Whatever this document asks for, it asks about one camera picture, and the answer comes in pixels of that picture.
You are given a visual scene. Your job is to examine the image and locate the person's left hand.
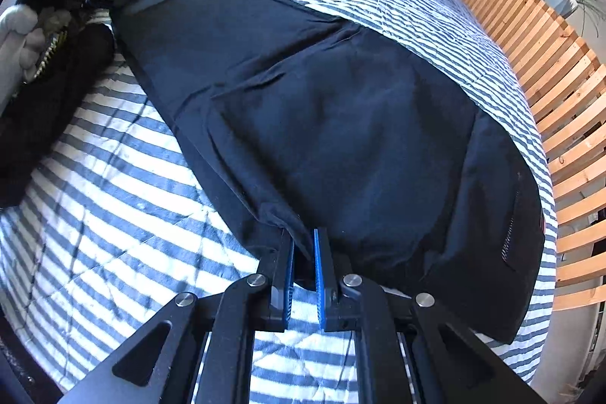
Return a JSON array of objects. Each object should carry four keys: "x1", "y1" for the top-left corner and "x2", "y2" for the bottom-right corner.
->
[{"x1": 0, "y1": 4, "x2": 54, "y2": 84}]

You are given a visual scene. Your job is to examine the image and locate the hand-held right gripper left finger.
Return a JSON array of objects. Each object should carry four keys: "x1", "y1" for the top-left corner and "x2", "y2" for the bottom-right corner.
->
[{"x1": 59, "y1": 228, "x2": 296, "y2": 404}]

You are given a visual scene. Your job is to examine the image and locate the navy pants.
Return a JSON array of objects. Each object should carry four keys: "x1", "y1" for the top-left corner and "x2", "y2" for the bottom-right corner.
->
[{"x1": 108, "y1": 0, "x2": 546, "y2": 344}]

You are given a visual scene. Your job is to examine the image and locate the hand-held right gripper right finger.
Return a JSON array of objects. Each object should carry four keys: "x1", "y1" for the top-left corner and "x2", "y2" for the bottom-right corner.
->
[{"x1": 312, "y1": 228, "x2": 545, "y2": 404}]

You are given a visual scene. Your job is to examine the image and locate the wooden slatted rail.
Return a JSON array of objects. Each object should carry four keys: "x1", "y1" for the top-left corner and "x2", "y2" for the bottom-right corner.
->
[{"x1": 456, "y1": 0, "x2": 606, "y2": 313}]

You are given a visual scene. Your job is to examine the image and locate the blue white striped blanket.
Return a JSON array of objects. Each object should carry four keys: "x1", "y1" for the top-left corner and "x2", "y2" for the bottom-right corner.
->
[{"x1": 0, "y1": 0, "x2": 558, "y2": 404}]

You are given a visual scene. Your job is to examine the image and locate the person's black trousers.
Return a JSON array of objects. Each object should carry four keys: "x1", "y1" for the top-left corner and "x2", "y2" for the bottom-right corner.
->
[{"x1": 0, "y1": 23, "x2": 117, "y2": 209}]

